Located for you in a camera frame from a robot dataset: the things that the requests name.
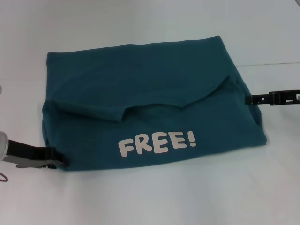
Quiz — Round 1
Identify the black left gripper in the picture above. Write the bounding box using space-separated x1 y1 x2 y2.
3 139 68 169

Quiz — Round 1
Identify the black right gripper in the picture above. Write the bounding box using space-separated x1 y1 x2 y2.
245 88 300 106

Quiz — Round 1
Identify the teal blue t-shirt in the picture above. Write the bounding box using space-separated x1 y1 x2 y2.
41 35 267 173

